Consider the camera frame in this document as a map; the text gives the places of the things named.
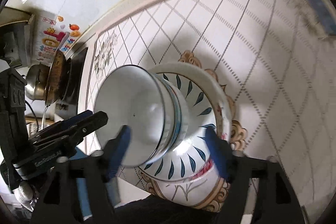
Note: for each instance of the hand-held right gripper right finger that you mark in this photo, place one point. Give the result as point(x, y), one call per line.
point(218, 153)

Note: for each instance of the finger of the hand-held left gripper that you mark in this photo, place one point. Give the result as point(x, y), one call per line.
point(94, 120)
point(76, 119)

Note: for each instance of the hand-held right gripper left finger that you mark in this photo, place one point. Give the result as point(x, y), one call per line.
point(121, 146)

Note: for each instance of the white bowl with blue rim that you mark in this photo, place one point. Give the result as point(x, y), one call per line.
point(183, 107)
point(131, 100)

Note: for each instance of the white plate with red pattern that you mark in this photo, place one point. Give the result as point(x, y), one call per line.
point(183, 193)

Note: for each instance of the blue leaf patterned bowl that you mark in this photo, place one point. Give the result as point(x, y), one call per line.
point(195, 98)

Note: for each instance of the person's left hand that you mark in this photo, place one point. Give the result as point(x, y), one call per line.
point(23, 192)

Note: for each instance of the steel pot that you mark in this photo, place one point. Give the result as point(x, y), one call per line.
point(34, 82)

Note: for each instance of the black stove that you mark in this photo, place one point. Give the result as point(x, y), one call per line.
point(77, 74)

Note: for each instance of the brown wok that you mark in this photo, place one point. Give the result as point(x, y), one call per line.
point(56, 77)

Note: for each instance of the patterned tablecloth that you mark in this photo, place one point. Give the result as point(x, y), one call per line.
point(262, 69)

